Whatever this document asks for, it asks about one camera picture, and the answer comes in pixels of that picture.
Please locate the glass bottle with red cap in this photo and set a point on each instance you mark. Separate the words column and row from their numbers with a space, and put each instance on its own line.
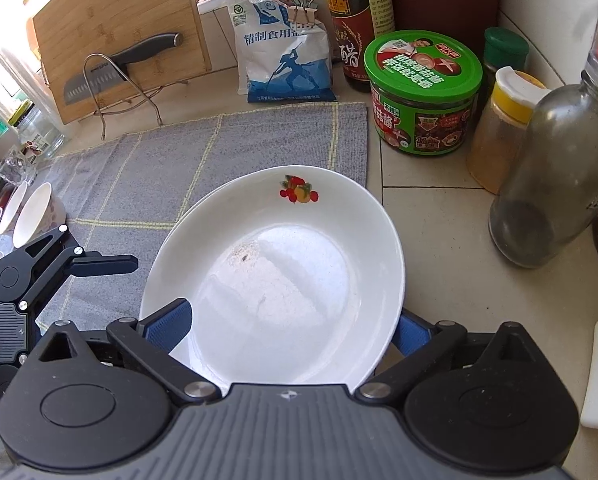
column 554, row 160

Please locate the clear drinking glass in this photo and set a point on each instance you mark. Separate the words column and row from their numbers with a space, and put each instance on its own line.
column 14, row 167

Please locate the glass jar with black lid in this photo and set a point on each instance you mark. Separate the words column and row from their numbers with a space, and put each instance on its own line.
column 39, row 135

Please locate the green lid sauce jar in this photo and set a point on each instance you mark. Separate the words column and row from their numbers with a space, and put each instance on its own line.
column 424, row 70

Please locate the clear plastic cup stack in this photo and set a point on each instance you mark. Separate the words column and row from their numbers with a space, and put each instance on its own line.
column 44, row 100

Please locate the metal binder clip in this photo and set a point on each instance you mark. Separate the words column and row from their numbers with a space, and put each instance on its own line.
column 295, row 12
column 310, row 7

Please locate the white and blue salt bag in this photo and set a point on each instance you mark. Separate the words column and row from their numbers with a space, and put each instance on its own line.
column 279, row 60

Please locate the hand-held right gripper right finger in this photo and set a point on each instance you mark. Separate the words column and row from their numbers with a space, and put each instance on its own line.
column 411, row 335

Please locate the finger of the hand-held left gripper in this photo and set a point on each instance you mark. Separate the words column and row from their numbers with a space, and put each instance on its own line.
column 104, row 265

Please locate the grey checked cloth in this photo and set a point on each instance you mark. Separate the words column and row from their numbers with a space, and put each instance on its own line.
column 179, row 160

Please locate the bamboo cutting board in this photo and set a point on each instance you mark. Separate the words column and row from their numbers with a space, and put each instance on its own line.
column 119, row 10

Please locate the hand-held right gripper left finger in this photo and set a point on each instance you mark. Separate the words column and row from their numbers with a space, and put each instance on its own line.
column 171, row 327

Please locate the dark vinegar bottle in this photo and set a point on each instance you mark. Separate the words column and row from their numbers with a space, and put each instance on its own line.
column 359, row 20

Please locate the yellow lid spice jar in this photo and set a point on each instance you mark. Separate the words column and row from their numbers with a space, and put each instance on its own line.
column 499, row 150

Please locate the white bowl with floral print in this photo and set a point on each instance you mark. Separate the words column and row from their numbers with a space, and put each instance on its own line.
column 31, row 215
column 14, row 207

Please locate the green lid spice bottle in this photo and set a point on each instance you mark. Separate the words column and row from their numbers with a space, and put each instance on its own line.
column 506, row 47

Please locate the deep white plate fruit print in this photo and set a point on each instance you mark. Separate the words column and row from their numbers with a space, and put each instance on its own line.
column 289, row 280

